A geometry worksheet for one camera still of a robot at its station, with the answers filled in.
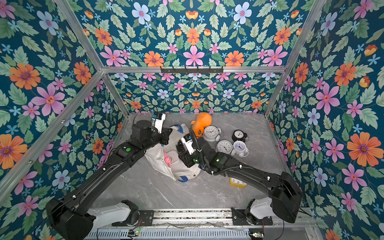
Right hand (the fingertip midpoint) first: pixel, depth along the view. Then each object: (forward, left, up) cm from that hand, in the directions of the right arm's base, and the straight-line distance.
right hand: (184, 151), depth 75 cm
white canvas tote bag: (-4, +5, -15) cm, 17 cm away
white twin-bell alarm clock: (+14, -33, -18) cm, 40 cm away
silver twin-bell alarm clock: (+24, -14, -16) cm, 32 cm away
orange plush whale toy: (+35, -8, -14) cm, 39 cm away
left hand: (+7, +5, +9) cm, 13 cm away
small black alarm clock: (+24, -33, -17) cm, 44 cm away
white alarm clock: (+14, -23, -17) cm, 32 cm away
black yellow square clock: (-8, -28, -20) cm, 36 cm away
